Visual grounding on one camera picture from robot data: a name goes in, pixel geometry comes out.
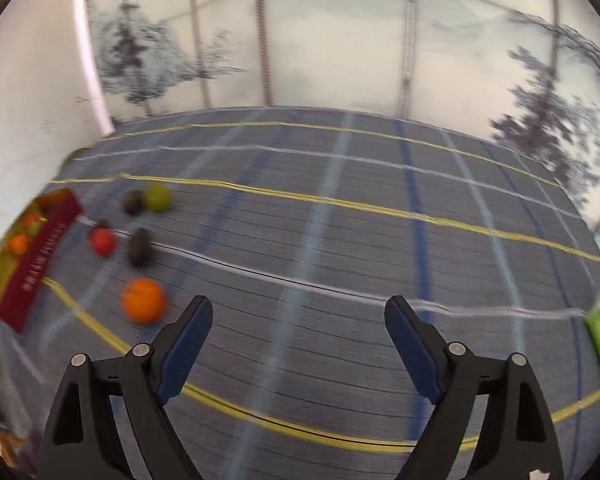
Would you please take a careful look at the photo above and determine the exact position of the plaid blanket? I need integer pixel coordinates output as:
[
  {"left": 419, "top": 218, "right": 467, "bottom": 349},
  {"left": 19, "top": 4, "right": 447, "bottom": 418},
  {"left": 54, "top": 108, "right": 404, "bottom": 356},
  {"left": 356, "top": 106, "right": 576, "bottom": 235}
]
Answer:
[{"left": 0, "top": 106, "right": 600, "bottom": 480}]

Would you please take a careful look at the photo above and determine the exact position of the dark avocado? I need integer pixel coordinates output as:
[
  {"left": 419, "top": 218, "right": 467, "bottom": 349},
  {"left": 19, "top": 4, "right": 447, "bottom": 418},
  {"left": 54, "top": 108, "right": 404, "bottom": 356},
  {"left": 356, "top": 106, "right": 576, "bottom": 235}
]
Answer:
[{"left": 127, "top": 227, "right": 153, "bottom": 268}]

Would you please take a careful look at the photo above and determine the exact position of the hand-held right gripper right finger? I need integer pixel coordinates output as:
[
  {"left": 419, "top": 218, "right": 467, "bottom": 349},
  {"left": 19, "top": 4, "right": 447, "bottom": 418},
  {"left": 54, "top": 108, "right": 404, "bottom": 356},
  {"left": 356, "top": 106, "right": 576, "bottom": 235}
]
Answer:
[{"left": 384, "top": 295, "right": 565, "bottom": 480}]

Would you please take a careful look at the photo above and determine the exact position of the green apple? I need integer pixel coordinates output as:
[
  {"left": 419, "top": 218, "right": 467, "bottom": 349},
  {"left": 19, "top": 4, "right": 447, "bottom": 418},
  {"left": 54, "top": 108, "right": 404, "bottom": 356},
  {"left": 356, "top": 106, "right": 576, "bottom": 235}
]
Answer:
[{"left": 144, "top": 183, "right": 173, "bottom": 212}]

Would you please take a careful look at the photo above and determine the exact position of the orange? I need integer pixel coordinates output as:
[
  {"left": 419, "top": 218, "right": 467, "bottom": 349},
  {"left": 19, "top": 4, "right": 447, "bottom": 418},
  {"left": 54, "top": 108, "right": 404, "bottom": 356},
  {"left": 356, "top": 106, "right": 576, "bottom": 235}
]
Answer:
[{"left": 120, "top": 278, "right": 167, "bottom": 324}]

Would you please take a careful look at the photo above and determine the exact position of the red and gold box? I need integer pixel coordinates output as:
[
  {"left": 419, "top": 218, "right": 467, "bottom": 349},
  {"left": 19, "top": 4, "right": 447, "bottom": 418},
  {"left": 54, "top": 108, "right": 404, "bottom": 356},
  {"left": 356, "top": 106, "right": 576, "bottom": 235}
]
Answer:
[{"left": 0, "top": 188, "right": 83, "bottom": 333}]

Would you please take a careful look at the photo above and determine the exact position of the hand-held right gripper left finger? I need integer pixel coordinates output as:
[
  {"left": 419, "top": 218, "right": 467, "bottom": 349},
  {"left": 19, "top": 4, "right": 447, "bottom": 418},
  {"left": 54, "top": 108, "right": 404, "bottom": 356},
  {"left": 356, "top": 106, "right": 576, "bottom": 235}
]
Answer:
[{"left": 39, "top": 295, "right": 214, "bottom": 480}]

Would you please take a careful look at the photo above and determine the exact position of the red apple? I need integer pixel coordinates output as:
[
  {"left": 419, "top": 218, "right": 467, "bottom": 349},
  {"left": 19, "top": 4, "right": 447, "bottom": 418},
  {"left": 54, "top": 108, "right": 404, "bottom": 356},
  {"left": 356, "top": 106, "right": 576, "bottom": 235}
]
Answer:
[{"left": 89, "top": 228, "right": 117, "bottom": 257}]

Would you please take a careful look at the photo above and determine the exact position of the tree print wall panel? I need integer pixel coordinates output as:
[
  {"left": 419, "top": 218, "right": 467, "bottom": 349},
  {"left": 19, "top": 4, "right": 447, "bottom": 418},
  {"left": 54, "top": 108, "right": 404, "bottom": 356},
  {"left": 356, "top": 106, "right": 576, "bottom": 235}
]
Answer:
[{"left": 82, "top": 0, "right": 600, "bottom": 221}]

